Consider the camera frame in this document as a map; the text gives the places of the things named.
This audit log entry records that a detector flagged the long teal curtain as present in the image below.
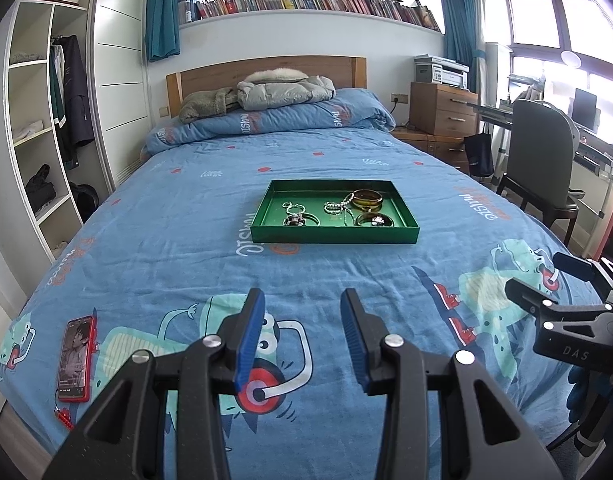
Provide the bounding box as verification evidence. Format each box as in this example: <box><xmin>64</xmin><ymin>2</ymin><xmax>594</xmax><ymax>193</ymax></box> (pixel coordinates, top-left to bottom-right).
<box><xmin>439</xmin><ymin>0</ymin><xmax>487</xmax><ymax>91</ymax></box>

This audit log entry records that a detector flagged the red smartphone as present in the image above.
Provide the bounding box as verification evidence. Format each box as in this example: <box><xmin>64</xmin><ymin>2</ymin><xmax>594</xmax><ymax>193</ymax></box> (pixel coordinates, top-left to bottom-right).
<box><xmin>56</xmin><ymin>315</ymin><xmax>98</xmax><ymax>404</ymax></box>

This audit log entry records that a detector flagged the blue dinosaur print bedsheet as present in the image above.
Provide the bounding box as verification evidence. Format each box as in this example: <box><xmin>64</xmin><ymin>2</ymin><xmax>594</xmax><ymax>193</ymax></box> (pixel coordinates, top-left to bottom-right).
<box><xmin>0</xmin><ymin>127</ymin><xmax>604</xmax><ymax>466</ymax></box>

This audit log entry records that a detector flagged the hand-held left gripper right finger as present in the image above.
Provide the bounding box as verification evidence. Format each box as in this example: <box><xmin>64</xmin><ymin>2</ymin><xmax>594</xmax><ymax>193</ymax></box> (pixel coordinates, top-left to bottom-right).
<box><xmin>339</xmin><ymin>288</ymin><xmax>564</xmax><ymax>480</ymax></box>

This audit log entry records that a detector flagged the wooden drawer chest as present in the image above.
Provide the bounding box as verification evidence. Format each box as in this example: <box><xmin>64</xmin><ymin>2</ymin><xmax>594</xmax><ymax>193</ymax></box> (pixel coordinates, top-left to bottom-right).
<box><xmin>410</xmin><ymin>82</ymin><xmax>479</xmax><ymax>136</ymax></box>

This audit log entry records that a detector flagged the olive fleece jacket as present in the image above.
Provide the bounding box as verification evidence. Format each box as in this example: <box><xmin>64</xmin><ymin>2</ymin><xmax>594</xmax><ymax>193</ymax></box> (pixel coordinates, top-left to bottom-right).
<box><xmin>179</xmin><ymin>87</ymin><xmax>237</xmax><ymax>123</ymax></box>

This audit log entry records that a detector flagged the study desk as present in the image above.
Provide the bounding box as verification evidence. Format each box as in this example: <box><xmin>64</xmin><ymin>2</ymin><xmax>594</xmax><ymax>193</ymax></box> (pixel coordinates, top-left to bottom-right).
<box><xmin>469</xmin><ymin>102</ymin><xmax>613</xmax><ymax>256</ymax></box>

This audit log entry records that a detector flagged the grey chair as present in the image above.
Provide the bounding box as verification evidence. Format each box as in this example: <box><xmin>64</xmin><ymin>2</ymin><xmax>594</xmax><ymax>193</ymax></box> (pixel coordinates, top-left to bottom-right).
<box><xmin>496</xmin><ymin>99</ymin><xmax>584</xmax><ymax>231</ymax></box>

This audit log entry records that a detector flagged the hanging green white garment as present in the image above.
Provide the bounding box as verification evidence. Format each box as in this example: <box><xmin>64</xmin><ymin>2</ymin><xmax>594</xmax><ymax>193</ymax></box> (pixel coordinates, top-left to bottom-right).
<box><xmin>49</xmin><ymin>45</ymin><xmax>67</xmax><ymax>133</ymax></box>

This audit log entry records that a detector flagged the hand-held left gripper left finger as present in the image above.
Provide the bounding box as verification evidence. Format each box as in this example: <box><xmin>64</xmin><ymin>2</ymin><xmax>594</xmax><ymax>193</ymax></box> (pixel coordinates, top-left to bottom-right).
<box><xmin>41</xmin><ymin>287</ymin><xmax>266</xmax><ymax>480</ymax></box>

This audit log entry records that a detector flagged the dark amber bangle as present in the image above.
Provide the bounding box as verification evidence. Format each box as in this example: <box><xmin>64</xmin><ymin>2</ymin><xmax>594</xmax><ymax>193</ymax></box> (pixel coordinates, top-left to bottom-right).
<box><xmin>355</xmin><ymin>212</ymin><xmax>394</xmax><ymax>228</ymax></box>

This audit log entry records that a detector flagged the white printer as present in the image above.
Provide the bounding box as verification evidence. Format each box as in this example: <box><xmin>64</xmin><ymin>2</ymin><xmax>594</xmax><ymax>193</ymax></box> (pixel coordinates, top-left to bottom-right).
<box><xmin>413</xmin><ymin>54</ymin><xmax>469</xmax><ymax>90</ymax></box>

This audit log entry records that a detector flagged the person's right hand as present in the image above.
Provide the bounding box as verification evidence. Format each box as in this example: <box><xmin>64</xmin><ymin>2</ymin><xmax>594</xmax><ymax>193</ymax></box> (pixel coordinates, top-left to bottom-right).
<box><xmin>567</xmin><ymin>364</ymin><xmax>594</xmax><ymax>423</ymax></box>

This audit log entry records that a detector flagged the folded blue duvet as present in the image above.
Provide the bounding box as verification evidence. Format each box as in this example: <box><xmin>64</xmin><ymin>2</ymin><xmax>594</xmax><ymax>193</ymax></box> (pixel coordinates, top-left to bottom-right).
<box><xmin>144</xmin><ymin>87</ymin><xmax>397</xmax><ymax>158</ymax></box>

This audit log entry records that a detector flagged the computer monitor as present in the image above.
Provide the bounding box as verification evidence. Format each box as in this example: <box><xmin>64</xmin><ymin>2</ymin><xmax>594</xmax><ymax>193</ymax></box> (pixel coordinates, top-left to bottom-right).
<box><xmin>572</xmin><ymin>87</ymin><xmax>599</xmax><ymax>133</ymax></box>

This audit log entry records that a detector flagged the short teal curtain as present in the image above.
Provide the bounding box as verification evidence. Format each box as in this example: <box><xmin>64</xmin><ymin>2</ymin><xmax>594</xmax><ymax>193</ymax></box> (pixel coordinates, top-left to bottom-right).
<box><xmin>146</xmin><ymin>0</ymin><xmax>182</xmax><ymax>62</ymax></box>

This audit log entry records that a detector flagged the wooden nightstand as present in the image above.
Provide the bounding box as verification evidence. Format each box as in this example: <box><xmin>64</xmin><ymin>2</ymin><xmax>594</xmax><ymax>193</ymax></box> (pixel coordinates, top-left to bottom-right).
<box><xmin>391</xmin><ymin>127</ymin><xmax>469</xmax><ymax>171</ymax></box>

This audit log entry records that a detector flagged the rhinestone pearl necklace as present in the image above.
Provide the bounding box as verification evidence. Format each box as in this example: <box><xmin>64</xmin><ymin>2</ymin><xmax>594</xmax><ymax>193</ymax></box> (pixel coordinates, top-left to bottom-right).
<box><xmin>323</xmin><ymin>194</ymin><xmax>358</xmax><ymax>229</ymax></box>

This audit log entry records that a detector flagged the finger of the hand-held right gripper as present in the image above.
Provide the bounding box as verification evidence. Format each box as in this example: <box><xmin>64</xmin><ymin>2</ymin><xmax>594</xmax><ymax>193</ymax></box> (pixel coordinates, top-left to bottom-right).
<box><xmin>553</xmin><ymin>251</ymin><xmax>604</xmax><ymax>283</ymax></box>
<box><xmin>505</xmin><ymin>277</ymin><xmax>559</xmax><ymax>318</ymax></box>

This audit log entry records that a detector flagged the row of books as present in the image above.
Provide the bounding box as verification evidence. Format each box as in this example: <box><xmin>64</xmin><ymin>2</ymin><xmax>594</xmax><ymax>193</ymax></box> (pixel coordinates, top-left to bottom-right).
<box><xmin>179</xmin><ymin>0</ymin><xmax>442</xmax><ymax>32</ymax></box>

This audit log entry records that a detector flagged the hanging dark jacket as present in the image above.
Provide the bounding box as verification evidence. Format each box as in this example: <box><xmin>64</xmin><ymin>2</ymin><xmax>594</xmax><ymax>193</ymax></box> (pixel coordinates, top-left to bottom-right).
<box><xmin>61</xmin><ymin>35</ymin><xmax>94</xmax><ymax>161</ymax></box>

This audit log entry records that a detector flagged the white wardrobe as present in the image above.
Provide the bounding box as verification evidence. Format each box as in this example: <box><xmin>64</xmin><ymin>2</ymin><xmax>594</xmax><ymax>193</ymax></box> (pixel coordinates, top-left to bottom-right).
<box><xmin>4</xmin><ymin>0</ymin><xmax>150</xmax><ymax>261</ymax></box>

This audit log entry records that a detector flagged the black tote bag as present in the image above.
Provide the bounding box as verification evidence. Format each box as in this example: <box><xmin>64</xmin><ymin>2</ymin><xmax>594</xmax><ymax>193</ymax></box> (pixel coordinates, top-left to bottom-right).
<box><xmin>463</xmin><ymin>132</ymin><xmax>494</xmax><ymax>178</ymax></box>

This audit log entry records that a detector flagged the grey puffer jacket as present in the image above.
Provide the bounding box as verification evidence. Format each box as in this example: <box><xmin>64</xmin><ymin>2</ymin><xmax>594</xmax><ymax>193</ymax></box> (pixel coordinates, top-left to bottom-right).
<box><xmin>236</xmin><ymin>69</ymin><xmax>336</xmax><ymax>110</ymax></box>

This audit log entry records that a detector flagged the black bag in wardrobe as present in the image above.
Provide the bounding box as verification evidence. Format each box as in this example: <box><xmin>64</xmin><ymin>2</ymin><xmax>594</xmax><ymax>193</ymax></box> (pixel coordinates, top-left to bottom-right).
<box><xmin>69</xmin><ymin>181</ymin><xmax>100</xmax><ymax>221</ymax></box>

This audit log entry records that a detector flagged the orange amber bangle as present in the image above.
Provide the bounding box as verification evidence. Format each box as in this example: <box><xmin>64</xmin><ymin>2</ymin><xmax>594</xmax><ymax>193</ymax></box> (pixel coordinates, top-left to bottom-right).
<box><xmin>349</xmin><ymin>189</ymin><xmax>384</xmax><ymax>212</ymax></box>

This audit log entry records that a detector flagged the green tray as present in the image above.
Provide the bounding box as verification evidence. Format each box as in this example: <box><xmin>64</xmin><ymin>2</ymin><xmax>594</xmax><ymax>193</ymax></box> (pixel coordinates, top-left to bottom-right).
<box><xmin>250</xmin><ymin>179</ymin><xmax>420</xmax><ymax>245</ymax></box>

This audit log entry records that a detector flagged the white tall appliance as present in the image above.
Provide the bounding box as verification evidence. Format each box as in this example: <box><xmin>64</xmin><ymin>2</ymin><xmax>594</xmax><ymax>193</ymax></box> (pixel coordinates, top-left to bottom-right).
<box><xmin>485</xmin><ymin>42</ymin><xmax>513</xmax><ymax>111</ymax></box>

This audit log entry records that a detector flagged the black clothes pile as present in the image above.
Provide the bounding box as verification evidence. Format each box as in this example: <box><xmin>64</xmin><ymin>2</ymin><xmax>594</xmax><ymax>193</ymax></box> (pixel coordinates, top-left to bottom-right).
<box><xmin>24</xmin><ymin>164</ymin><xmax>57</xmax><ymax>211</ymax></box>

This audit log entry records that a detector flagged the folded white cloth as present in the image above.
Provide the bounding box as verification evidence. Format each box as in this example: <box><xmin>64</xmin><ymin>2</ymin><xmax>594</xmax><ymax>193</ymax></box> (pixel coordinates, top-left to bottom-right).
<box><xmin>11</xmin><ymin>125</ymin><xmax>44</xmax><ymax>143</ymax></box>

